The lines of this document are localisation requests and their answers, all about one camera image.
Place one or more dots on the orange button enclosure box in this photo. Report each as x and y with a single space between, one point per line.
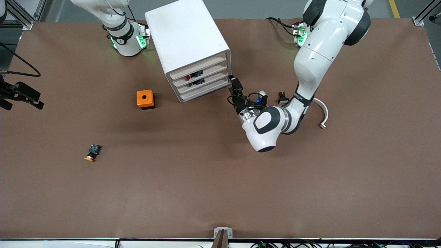
144 98

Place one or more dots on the yellow push button switch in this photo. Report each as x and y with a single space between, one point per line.
92 153

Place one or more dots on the white drawer cabinet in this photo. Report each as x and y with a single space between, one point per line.
186 34

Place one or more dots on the grey metal mount bracket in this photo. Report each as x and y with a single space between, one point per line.
223 234

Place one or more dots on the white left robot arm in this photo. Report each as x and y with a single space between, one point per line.
320 44

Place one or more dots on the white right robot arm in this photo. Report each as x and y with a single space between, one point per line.
125 44

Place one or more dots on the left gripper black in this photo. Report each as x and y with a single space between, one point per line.
239 102

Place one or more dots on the aluminium frame profile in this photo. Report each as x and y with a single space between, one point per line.
422 17
26 17

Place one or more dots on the black white-capped button switch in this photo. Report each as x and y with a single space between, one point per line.
283 100

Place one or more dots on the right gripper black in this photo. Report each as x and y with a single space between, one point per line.
10 93

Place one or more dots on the paper table cover sheet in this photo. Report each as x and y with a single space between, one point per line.
220 172

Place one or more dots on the green push button switch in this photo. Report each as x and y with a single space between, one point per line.
198 82

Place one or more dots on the white curved plastic arc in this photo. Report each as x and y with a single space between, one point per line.
325 115

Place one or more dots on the white plastic drawer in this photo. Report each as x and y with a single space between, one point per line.
215 70
217 84
216 77
213 62

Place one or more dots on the red push button switch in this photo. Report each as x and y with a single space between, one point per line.
188 77

